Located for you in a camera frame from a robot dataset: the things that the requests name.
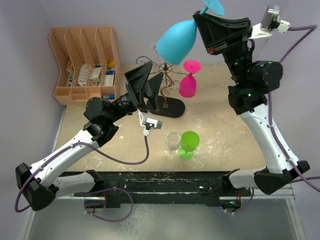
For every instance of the blue plastic wine glass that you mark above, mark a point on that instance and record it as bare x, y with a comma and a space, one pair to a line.
176, 43

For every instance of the metal wine glass rack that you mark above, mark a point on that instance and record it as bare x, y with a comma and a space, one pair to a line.
168, 106

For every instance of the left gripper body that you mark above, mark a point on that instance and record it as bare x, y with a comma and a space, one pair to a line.
142, 107

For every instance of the white blister pack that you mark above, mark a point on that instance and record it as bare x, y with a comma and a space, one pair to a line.
83, 75

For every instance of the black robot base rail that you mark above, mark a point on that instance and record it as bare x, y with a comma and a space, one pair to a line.
209, 188

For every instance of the green plastic wine glass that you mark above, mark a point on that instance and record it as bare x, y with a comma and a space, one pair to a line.
189, 141

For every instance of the yellow small object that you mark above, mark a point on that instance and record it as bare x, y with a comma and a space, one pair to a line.
111, 64

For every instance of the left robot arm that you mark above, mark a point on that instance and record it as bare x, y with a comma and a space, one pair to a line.
41, 182

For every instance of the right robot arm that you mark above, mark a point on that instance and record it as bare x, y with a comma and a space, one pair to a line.
250, 97

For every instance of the blue white box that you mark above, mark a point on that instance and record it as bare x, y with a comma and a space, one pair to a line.
109, 78

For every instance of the clear tall flute glass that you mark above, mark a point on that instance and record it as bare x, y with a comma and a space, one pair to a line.
154, 51

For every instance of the blue capped small bottle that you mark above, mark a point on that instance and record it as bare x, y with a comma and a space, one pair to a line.
108, 96

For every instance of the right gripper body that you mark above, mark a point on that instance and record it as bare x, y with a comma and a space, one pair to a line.
221, 49

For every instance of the colourful booklet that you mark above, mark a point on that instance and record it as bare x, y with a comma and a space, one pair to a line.
70, 70

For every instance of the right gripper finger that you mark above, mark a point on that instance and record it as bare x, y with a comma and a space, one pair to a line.
202, 26
228, 27

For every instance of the clear front wine glass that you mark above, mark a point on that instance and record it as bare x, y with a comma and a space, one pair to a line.
172, 145

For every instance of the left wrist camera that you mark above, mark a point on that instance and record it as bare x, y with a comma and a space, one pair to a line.
148, 123

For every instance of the pink plastic wine glass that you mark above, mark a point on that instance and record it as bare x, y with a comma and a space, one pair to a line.
188, 85

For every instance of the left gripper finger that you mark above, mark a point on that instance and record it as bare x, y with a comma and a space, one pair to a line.
139, 74
152, 89

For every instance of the peach plastic file organizer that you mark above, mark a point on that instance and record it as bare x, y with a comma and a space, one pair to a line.
89, 63

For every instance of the white medicine box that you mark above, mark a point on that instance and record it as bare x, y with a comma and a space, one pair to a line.
95, 76

